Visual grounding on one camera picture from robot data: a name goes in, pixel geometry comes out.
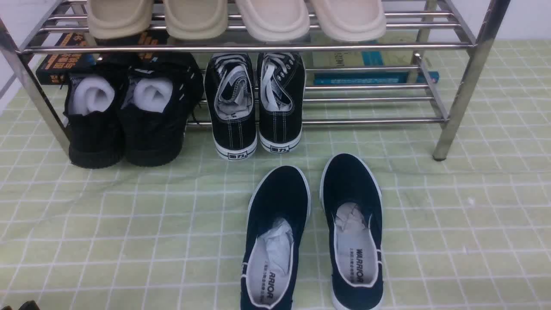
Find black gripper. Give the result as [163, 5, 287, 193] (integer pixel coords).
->
[1, 301, 40, 310]

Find black knit sneaker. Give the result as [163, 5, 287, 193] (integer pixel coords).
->
[118, 52, 204, 167]
[63, 63, 128, 169]

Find stainless steel shoe rack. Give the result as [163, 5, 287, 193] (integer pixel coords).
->
[1, 0, 510, 161]

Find black orange book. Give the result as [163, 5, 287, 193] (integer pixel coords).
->
[35, 31, 169, 86]

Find navy slip-on shoe left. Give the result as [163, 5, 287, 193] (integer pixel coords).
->
[240, 165, 311, 310]

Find navy slip-on shoe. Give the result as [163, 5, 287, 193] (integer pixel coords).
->
[319, 153, 384, 310]
[240, 165, 311, 310]

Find beige slipper far left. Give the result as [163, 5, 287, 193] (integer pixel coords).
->
[86, 0, 154, 40]

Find beige slipper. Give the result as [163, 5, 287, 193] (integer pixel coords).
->
[86, 0, 154, 40]
[164, 0, 228, 40]

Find black canvas sneaker left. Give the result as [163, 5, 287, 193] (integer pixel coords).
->
[204, 53, 258, 161]

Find black canvas sneaker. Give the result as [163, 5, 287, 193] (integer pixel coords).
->
[256, 52, 306, 154]
[204, 53, 258, 161]

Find black canvas sneaker right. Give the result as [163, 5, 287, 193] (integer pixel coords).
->
[256, 52, 306, 154]

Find navy slip-on shoe right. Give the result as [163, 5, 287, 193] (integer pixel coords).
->
[319, 153, 384, 310]

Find cream slipper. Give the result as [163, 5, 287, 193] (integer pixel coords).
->
[310, 0, 387, 42]
[235, 0, 310, 42]

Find blue beige book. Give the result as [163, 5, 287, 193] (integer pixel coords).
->
[310, 50, 413, 86]

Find cream slipper far right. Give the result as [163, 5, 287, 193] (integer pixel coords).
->
[310, 0, 387, 42]

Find green checked tablecloth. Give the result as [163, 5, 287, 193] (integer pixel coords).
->
[0, 40, 551, 310]

